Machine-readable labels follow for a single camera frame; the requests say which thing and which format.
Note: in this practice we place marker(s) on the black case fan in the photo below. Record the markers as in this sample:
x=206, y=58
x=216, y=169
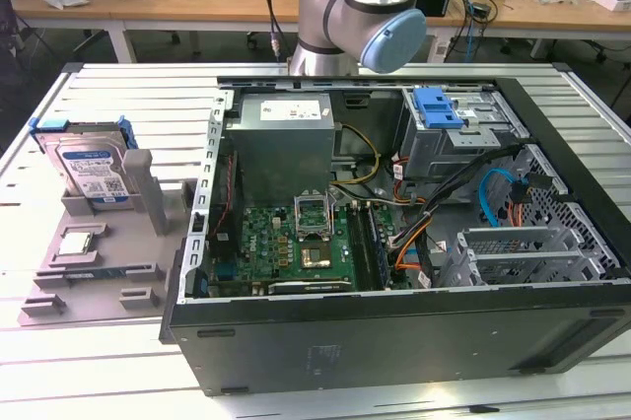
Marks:
x=237, y=193

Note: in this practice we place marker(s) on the black graphics card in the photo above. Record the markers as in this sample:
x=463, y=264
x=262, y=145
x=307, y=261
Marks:
x=310, y=286

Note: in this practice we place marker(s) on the grey power supply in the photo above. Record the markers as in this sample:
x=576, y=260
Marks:
x=276, y=144

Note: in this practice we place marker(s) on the CPU socket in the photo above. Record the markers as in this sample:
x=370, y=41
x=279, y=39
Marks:
x=314, y=256

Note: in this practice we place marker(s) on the black RAM slot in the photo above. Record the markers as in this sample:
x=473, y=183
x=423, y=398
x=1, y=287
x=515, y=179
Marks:
x=357, y=247

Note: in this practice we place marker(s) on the black PC case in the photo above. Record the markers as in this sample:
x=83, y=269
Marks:
x=394, y=341

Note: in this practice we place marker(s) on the silver CPU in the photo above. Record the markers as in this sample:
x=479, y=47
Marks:
x=75, y=242

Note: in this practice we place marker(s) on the grey parts rack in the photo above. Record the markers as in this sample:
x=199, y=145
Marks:
x=133, y=252

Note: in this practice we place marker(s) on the loose RAM stick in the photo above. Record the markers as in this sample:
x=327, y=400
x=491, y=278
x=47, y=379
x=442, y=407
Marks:
x=93, y=273

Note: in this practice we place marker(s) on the installed RAM stick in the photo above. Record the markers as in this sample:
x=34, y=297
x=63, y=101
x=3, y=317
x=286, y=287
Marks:
x=378, y=252

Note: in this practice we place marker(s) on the hard disk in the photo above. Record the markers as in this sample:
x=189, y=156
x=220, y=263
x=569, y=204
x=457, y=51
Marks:
x=91, y=163

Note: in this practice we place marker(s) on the green motherboard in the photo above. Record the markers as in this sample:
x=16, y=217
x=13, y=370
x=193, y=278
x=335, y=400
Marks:
x=266, y=242

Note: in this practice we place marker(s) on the grey drive cage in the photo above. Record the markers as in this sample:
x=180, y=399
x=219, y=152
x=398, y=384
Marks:
x=443, y=154

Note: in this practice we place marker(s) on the blue plastic drive latch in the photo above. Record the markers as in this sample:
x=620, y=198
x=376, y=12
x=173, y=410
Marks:
x=434, y=112

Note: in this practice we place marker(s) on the metal disk bay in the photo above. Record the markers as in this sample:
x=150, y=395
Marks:
x=512, y=233

